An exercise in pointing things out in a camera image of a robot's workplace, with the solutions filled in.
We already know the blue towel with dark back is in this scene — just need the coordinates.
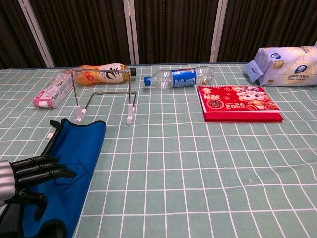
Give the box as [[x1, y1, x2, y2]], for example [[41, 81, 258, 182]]
[[0, 118, 106, 238]]

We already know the lavender tissue pack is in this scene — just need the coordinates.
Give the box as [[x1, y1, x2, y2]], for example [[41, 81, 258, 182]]
[[244, 44, 317, 87]]

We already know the clear bottle with blue label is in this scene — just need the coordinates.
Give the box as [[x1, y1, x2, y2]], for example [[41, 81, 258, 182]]
[[144, 66, 215, 89]]

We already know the green checkered tablecloth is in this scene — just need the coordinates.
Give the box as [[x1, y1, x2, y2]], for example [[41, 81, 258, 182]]
[[0, 61, 317, 238]]

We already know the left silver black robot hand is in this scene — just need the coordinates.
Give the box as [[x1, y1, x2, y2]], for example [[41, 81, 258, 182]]
[[0, 155, 78, 221]]

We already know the red desk calendar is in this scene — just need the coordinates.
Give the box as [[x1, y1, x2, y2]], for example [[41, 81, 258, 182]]
[[197, 85, 285, 123]]

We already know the orange tea drink bottle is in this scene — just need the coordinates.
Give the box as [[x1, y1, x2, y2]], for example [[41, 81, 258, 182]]
[[73, 63, 137, 86]]

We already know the white divider frame post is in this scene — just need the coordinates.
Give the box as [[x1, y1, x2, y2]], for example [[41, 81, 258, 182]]
[[209, 0, 229, 63], [17, 0, 55, 68], [123, 0, 140, 65]]

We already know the metal wire rack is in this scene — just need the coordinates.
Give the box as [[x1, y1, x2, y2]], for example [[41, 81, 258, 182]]
[[71, 68, 137, 125]]

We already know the pink floral toothpaste box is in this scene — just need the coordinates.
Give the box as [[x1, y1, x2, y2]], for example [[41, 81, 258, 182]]
[[33, 70, 75, 109]]

